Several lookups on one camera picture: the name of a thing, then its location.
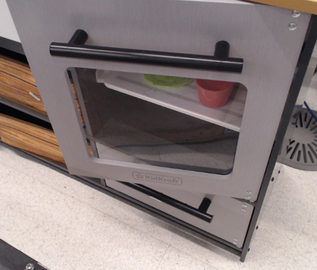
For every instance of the grey lower drawer front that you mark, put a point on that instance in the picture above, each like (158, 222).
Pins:
(230, 220)

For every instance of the black drawer handle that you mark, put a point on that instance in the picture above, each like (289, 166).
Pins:
(200, 212)

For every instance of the white oven shelf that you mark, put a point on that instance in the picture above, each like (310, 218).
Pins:
(184, 99)

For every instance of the grey round slotted base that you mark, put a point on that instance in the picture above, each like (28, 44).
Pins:
(299, 149)

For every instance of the grey toy oven door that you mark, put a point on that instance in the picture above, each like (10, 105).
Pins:
(146, 143)

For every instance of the red plastic cup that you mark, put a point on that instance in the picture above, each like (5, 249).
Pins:
(214, 93)

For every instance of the green plastic plate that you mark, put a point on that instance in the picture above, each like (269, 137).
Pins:
(167, 81)

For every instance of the wood-pattern storage bin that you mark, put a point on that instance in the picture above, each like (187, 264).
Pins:
(30, 134)
(17, 84)

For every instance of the wooden countertop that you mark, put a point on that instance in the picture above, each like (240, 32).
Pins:
(308, 6)

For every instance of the lower wood-pattern storage bin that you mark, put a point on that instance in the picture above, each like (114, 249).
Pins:
(30, 134)

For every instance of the black toy kitchen frame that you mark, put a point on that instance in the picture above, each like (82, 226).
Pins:
(87, 100)

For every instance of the upper wood-pattern storage bin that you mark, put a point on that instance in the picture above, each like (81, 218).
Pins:
(17, 84)

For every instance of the black metal plate with screw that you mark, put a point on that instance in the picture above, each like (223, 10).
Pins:
(12, 258)

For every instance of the black oven door handle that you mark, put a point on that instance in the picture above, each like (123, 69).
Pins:
(76, 48)

